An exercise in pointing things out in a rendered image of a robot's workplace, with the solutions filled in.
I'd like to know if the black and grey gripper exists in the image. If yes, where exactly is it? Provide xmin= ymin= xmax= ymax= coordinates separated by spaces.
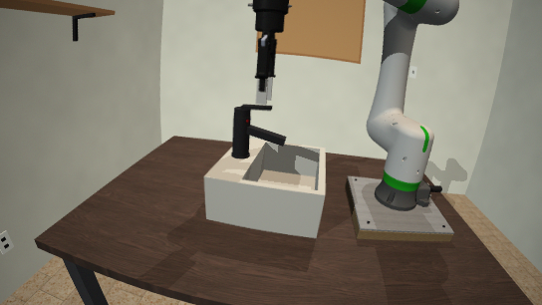
xmin=255 ymin=12 xmax=285 ymax=105

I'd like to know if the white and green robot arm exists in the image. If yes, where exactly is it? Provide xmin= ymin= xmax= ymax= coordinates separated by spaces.
xmin=248 ymin=0 xmax=459 ymax=211

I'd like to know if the white square basin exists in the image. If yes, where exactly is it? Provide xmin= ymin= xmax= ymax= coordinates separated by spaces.
xmin=204 ymin=139 xmax=326 ymax=238

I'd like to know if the black mixer tap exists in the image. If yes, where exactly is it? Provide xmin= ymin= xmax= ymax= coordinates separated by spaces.
xmin=231 ymin=104 xmax=286 ymax=158

